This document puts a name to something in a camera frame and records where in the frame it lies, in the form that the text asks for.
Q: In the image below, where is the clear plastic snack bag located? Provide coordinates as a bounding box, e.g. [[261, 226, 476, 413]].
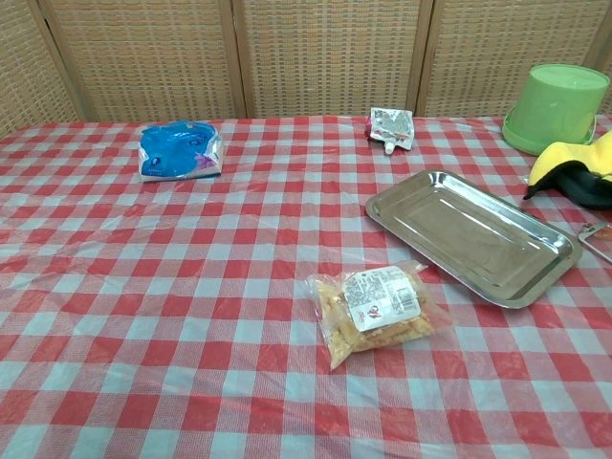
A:
[[307, 264, 454, 371]]

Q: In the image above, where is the stainless steel tray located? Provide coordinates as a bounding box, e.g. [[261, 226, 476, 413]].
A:
[[364, 168, 584, 310]]

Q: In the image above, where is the white spout pouch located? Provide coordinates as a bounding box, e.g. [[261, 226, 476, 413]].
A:
[[365, 107, 414, 156]]

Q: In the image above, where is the red white checkered tablecloth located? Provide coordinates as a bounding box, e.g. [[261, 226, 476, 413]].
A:
[[0, 115, 612, 459]]

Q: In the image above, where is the blue plastic snack bag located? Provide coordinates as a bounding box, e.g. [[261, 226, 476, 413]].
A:
[[138, 120, 227, 184]]

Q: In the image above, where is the woven bamboo folding screen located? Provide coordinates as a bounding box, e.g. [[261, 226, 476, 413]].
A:
[[0, 0, 612, 141]]

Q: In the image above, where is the green plastic bucket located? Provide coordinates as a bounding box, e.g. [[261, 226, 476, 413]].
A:
[[501, 64, 609, 155]]

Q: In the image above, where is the yellow and black cloth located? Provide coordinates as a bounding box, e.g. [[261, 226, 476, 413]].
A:
[[522, 129, 612, 210]]

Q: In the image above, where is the small metal object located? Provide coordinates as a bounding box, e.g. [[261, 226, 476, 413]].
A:
[[577, 222, 612, 266]]

